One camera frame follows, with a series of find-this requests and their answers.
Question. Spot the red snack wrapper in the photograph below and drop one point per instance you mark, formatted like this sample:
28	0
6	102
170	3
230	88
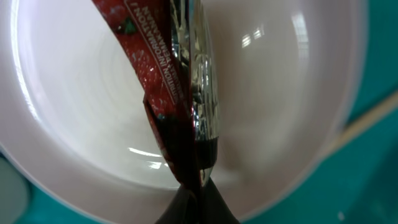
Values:
168	45

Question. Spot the teal serving tray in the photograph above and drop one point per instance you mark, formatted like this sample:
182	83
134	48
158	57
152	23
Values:
357	174

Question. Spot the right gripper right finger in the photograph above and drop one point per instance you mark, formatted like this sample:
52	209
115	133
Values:
213	209

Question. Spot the large white plate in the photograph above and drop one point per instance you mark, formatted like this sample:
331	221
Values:
77	109

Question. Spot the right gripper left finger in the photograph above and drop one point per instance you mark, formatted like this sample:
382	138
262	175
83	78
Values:
182	209

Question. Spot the wooden chopstick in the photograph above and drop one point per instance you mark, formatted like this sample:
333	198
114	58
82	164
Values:
363	123

